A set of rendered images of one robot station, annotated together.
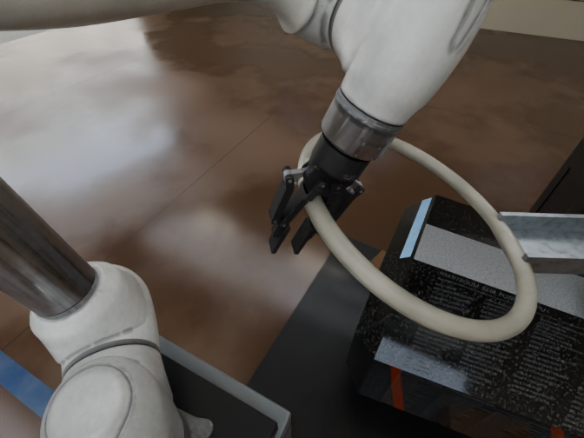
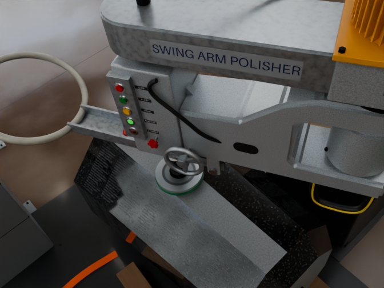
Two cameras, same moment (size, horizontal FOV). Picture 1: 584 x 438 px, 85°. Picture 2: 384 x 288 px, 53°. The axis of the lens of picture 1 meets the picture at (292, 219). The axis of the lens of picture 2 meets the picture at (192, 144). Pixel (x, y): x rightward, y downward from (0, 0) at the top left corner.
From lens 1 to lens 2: 1.60 m
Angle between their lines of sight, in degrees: 18
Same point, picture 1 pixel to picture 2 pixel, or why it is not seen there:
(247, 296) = (80, 149)
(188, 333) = (34, 162)
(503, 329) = (11, 139)
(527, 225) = (95, 112)
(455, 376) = (100, 196)
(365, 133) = not seen: outside the picture
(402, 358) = (83, 182)
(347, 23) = not seen: outside the picture
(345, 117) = not seen: outside the picture
